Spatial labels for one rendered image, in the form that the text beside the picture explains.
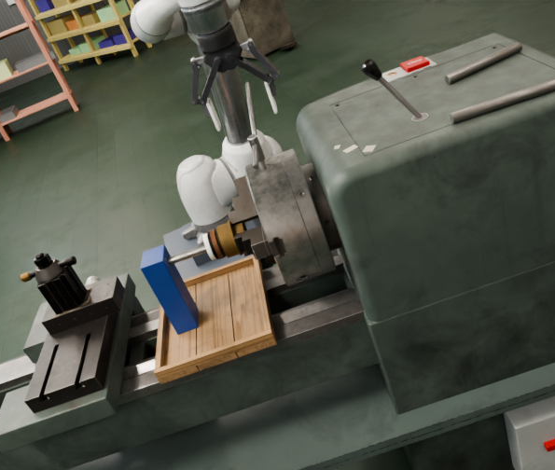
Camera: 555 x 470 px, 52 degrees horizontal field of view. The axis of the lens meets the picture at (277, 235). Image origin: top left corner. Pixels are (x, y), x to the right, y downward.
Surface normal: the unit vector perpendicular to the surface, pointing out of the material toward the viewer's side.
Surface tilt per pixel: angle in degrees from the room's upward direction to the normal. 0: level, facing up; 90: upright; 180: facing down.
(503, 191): 90
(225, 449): 0
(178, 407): 90
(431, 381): 90
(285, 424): 0
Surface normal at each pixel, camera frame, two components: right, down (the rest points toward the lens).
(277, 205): -0.12, -0.18
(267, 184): -0.22, -0.49
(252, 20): 0.48, 0.33
